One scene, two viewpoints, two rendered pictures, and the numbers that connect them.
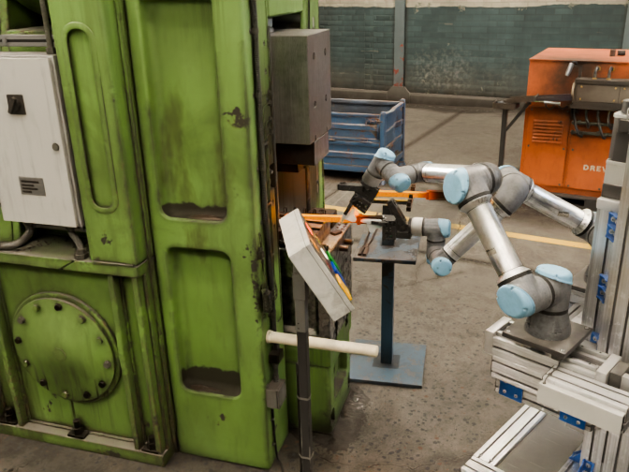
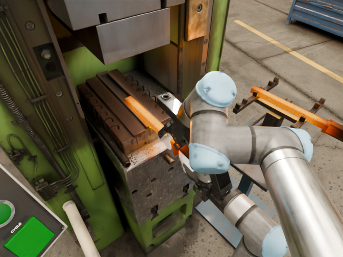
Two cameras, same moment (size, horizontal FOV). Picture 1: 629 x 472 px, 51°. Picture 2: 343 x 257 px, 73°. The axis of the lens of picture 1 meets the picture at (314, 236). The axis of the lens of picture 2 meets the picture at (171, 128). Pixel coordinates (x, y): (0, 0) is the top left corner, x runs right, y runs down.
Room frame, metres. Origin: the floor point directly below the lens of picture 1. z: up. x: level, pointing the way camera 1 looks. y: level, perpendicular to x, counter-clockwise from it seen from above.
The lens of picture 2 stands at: (2.17, -0.44, 1.56)
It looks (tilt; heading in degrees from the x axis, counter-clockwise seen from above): 45 degrees down; 36
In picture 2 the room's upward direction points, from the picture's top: straight up
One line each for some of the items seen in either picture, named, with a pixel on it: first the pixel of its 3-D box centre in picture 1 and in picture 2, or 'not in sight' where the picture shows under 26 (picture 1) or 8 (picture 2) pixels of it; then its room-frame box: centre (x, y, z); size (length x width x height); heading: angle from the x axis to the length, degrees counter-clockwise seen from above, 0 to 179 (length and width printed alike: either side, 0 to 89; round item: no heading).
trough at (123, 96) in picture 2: not in sight; (124, 96); (2.68, 0.15, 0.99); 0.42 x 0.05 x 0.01; 72
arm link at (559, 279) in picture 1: (551, 286); not in sight; (1.95, -0.78, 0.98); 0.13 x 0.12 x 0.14; 121
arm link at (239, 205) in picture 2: (416, 226); (239, 207); (2.50, -0.42, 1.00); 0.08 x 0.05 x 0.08; 162
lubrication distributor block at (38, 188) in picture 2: (267, 300); (48, 189); (2.27, 0.19, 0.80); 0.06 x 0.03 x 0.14; 162
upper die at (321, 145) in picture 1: (272, 145); (101, 11); (2.65, 0.16, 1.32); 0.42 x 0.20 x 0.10; 72
